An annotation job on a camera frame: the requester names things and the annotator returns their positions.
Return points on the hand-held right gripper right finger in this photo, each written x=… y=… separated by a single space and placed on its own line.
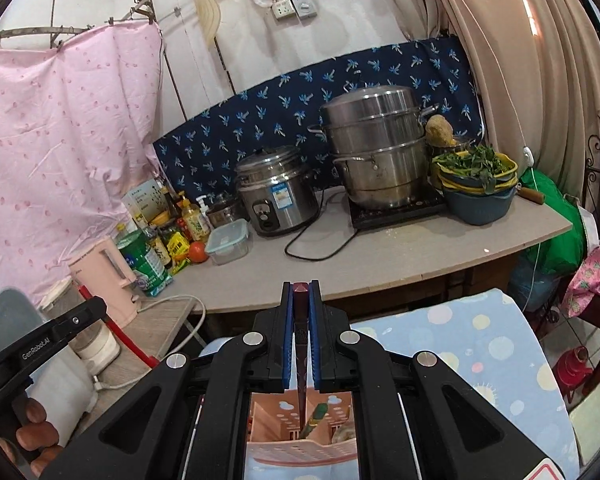
x=314 y=345

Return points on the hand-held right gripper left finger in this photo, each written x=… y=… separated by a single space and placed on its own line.
x=289 y=345

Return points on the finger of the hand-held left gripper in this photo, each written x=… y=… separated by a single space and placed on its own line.
x=82 y=317

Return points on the dark maroon chopstick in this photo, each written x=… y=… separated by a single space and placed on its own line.
x=300 y=320

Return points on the green chopstick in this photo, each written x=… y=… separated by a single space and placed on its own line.
x=317 y=411

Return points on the pink perforated utensil basket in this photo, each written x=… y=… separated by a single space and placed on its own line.
x=300 y=451

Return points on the person's left hand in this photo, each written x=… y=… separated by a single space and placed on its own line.
x=37 y=432

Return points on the white power strip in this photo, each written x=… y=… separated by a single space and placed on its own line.
x=100 y=352

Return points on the pink electric kettle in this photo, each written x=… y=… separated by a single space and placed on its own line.
x=105 y=280

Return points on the white dish box grey lid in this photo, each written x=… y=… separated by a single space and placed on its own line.
x=55 y=390

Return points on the green tin can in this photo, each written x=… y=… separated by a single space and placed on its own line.
x=147 y=265

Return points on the kitchen counter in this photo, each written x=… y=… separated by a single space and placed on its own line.
x=380 y=265

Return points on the yellow snack packet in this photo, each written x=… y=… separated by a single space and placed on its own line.
x=177 y=247

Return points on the clear plastic food container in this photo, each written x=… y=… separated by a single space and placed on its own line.
x=227 y=242

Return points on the red tomato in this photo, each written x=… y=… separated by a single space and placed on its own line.
x=198 y=252

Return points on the green white carton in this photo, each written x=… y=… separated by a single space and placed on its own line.
x=142 y=200

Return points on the blue printed tablecloth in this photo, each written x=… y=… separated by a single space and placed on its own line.
x=455 y=340

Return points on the dark sauce bottle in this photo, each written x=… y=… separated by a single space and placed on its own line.
x=171 y=205

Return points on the steel rice cooker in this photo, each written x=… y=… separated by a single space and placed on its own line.
x=280 y=200

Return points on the small lidded steel pot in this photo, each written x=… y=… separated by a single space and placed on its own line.
x=225 y=212

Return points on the yellow label sauce bottle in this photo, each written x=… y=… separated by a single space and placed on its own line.
x=195 y=222

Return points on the black induction cooktop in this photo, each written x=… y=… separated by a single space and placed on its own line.
x=395 y=216

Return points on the pink dotted cloth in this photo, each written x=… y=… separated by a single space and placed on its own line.
x=55 y=135

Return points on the steel steamer pot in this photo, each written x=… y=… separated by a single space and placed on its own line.
x=375 y=150

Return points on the dark blue plastic basin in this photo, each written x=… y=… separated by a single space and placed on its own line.
x=480 y=207

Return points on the stacked bowls with greens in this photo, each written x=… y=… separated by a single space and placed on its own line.
x=467 y=162

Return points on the navy printed cloth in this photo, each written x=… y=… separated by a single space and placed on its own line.
x=280 y=100

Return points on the brown loofah sponge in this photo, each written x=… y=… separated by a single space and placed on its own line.
x=440 y=131

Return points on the red plastic jug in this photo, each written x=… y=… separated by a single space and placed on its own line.
x=572 y=367

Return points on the yellow plastic basin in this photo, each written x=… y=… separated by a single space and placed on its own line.
x=510 y=167

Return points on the green plastic bag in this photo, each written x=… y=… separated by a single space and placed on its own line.
x=555 y=220

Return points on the pink floral cloth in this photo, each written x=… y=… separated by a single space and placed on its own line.
x=595 y=280

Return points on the hanging wooden board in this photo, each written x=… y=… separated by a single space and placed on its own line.
x=207 y=10

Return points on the beige curtain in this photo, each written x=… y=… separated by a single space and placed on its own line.
x=530 y=85

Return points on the curved metal rail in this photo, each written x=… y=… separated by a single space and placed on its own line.
x=80 y=24

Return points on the white wall socket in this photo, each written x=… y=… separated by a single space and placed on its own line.
x=282 y=10

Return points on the white wall switch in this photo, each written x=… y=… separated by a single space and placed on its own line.
x=304 y=4

